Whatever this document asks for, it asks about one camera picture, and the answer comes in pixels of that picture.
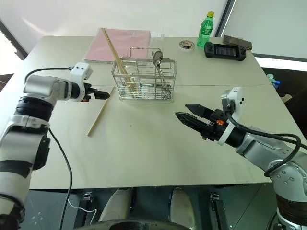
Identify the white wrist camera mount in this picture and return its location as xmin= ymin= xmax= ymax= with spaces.
xmin=217 ymin=86 xmax=247 ymax=146
xmin=70 ymin=62 xmax=94 ymax=103

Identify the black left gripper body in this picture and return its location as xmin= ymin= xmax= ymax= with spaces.
xmin=83 ymin=82 xmax=99 ymax=103

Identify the black handheld game controller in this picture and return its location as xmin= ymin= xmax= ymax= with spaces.
xmin=203 ymin=41 xmax=248 ymax=62

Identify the dark board frame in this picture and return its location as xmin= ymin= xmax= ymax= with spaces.
xmin=0 ymin=18 xmax=28 ymax=60

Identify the grey metal frame post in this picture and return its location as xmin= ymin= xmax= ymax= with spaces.
xmin=214 ymin=0 xmax=237 ymax=38

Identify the round white tape roll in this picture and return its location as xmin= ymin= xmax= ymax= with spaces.
xmin=178 ymin=39 xmax=195 ymax=52

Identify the metal spoon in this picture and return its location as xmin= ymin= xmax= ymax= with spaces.
xmin=152 ymin=50 xmax=170 ymax=96

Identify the thin white cable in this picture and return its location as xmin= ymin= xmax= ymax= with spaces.
xmin=67 ymin=197 xmax=97 ymax=221

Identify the white robot leg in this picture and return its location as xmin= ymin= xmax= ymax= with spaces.
xmin=99 ymin=187 xmax=134 ymax=222
xmin=169 ymin=187 xmax=195 ymax=224

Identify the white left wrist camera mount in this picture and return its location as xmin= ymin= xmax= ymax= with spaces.
xmin=70 ymin=62 xmax=94 ymax=103

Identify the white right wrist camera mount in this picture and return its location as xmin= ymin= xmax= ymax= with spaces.
xmin=217 ymin=86 xmax=247 ymax=146

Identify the dark brown flat box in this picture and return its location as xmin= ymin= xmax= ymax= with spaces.
xmin=223 ymin=34 xmax=253 ymax=51

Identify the metal wire basket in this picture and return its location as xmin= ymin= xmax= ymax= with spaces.
xmin=111 ymin=46 xmax=177 ymax=101

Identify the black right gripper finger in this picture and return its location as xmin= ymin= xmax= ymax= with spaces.
xmin=175 ymin=111 xmax=210 ymax=135
xmin=185 ymin=103 xmax=213 ymax=119

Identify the pink paper folder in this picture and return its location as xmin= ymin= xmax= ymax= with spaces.
xmin=83 ymin=27 xmax=153 ymax=65

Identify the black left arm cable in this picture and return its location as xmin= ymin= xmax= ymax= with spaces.
xmin=24 ymin=67 xmax=73 ymax=82

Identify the wooden chopstick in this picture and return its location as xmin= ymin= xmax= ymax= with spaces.
xmin=86 ymin=86 xmax=115 ymax=137
xmin=101 ymin=27 xmax=140 ymax=99

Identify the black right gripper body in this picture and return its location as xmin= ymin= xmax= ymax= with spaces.
xmin=200 ymin=109 xmax=227 ymax=142

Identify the thin black hanging cable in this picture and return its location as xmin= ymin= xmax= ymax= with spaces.
xmin=47 ymin=128 xmax=73 ymax=200

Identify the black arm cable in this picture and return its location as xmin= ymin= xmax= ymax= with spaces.
xmin=226 ymin=102 xmax=302 ymax=178
xmin=24 ymin=67 xmax=73 ymax=82

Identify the green plastic bottle yellow cap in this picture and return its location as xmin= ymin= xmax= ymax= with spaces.
xmin=197 ymin=10 xmax=215 ymax=48

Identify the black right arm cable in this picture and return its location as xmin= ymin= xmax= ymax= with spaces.
xmin=226 ymin=102 xmax=302 ymax=178

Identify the black table leg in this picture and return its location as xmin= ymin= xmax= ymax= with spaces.
xmin=78 ymin=191 xmax=94 ymax=224
xmin=209 ymin=192 xmax=228 ymax=230

